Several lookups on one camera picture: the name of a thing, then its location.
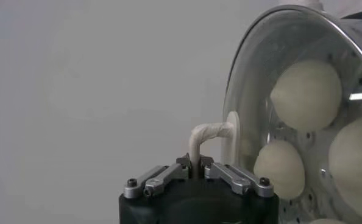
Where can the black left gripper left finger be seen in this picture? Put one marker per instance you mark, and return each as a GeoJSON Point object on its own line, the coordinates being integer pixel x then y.
{"type": "Point", "coordinates": [159, 179]}

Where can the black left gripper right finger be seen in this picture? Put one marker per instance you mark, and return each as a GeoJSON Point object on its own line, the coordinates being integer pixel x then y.
{"type": "Point", "coordinates": [239, 179]}

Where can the white steamed baozi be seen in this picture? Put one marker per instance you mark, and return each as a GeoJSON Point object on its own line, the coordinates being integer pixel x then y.
{"type": "Point", "coordinates": [306, 94]}
{"type": "Point", "coordinates": [278, 170]}
{"type": "Point", "coordinates": [354, 167]}

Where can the glass pot lid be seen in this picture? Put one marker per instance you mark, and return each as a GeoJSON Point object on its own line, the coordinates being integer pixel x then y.
{"type": "Point", "coordinates": [251, 79]}

